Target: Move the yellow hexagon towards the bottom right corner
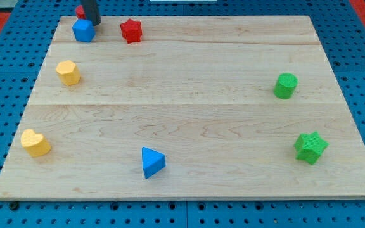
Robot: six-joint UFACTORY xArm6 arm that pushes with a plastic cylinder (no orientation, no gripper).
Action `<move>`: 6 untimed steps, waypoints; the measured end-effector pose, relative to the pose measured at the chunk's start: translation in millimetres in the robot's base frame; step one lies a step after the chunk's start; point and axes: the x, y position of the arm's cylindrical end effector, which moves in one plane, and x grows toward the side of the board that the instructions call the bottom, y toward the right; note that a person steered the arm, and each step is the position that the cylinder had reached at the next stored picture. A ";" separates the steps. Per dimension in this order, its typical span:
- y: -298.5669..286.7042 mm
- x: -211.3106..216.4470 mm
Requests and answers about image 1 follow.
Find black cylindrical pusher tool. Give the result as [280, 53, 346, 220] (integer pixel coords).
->
[80, 0, 101, 26]

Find yellow hexagon block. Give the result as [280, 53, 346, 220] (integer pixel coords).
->
[56, 60, 81, 86]

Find red block behind tool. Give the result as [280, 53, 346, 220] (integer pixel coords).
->
[75, 5, 86, 20]

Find blue pentagon block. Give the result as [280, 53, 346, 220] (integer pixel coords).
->
[72, 19, 95, 42]

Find red star block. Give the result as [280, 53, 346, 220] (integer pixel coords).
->
[120, 19, 143, 44]

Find wooden board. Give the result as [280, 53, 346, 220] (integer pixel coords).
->
[0, 16, 365, 201]

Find yellow heart block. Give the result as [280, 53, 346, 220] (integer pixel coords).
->
[20, 129, 51, 157]

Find blue triangle block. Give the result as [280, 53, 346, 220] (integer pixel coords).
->
[141, 147, 166, 179]

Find green cylinder block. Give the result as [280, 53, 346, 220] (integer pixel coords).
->
[273, 73, 298, 99]

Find green star block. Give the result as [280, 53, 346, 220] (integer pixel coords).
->
[294, 131, 330, 165]

